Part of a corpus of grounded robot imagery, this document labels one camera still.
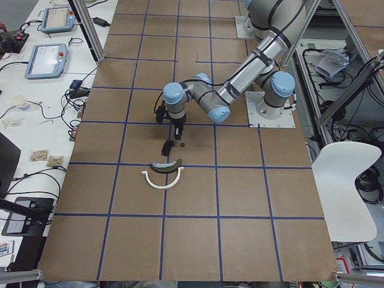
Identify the black curved pad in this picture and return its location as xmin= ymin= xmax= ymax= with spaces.
xmin=161 ymin=139 xmax=174 ymax=157

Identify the olive brake shoe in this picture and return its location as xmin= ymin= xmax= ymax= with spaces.
xmin=150 ymin=158 xmax=182 ymax=174

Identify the black power adapter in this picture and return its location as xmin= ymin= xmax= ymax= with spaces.
xmin=92 ymin=17 xmax=110 ymax=27

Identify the bag of small parts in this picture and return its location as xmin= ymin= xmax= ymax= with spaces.
xmin=46 ymin=155 xmax=64 ymax=167
xmin=29 ymin=149 xmax=49 ymax=162

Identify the near blue teach pendant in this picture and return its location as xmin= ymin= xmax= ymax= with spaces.
xmin=25 ymin=43 xmax=68 ymax=80

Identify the blue teach pendant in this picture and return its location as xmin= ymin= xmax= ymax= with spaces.
xmin=41 ymin=7 xmax=76 ymax=34
xmin=25 ymin=43 xmax=68 ymax=80

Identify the white tape roll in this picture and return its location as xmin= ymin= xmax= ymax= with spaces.
xmin=12 ymin=95 xmax=30 ymax=111

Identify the far blue teach pendant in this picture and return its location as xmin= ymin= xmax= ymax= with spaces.
xmin=41 ymin=7 xmax=76 ymax=34

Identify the white chair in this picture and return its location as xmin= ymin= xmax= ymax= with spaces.
xmin=311 ymin=142 xmax=382 ymax=242

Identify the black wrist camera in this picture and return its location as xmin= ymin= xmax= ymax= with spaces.
xmin=155 ymin=104 xmax=167 ymax=124

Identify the white curved plastic bracket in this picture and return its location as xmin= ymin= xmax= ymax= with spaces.
xmin=140 ymin=166 xmax=184 ymax=191

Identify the aluminium frame post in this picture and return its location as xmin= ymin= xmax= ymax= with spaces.
xmin=68 ymin=0 xmax=105 ymax=63

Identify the black camera stand base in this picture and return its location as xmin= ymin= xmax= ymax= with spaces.
xmin=1 ymin=197 xmax=54 ymax=236

